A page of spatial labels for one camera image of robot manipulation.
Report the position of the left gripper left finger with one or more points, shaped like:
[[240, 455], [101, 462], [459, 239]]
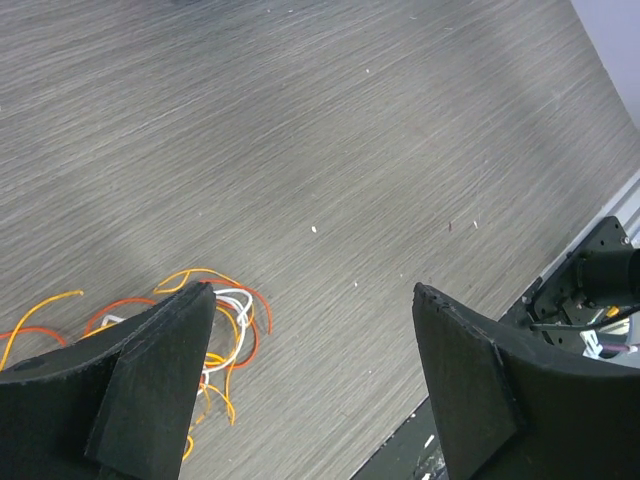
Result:
[[116, 405]]

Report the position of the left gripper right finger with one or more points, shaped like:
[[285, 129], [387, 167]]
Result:
[[509, 406]]

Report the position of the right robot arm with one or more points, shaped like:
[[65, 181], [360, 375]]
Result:
[[609, 278]]

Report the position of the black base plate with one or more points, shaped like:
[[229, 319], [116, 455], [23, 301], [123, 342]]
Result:
[[552, 311]]

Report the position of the aluminium frame rail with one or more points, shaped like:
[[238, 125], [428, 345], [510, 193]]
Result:
[[624, 205]]

